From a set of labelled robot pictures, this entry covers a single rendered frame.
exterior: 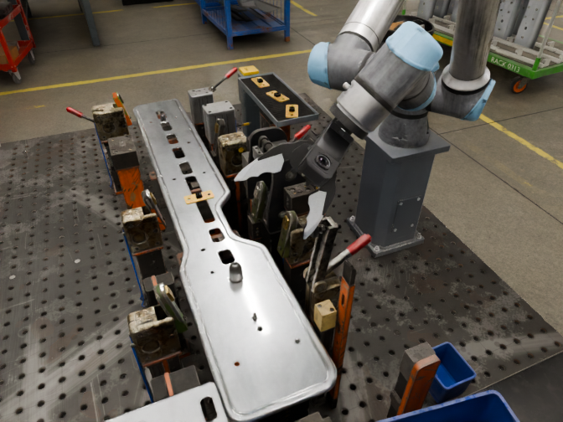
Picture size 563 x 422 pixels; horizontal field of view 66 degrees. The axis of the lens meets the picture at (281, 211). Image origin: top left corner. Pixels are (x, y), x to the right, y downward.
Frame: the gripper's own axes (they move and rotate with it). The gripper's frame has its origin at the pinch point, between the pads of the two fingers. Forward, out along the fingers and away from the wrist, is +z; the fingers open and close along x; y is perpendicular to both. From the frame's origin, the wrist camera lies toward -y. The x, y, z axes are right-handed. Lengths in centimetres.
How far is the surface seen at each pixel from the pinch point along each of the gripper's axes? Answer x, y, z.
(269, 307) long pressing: -16.0, 15.3, 22.7
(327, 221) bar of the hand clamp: -11.4, 13.6, -1.5
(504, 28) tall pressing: -104, 446, -154
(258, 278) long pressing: -11.4, 23.1, 23.0
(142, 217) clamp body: 20, 34, 36
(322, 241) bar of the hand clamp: -13.9, 14.8, 2.8
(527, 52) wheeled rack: -131, 419, -146
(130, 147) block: 40, 68, 40
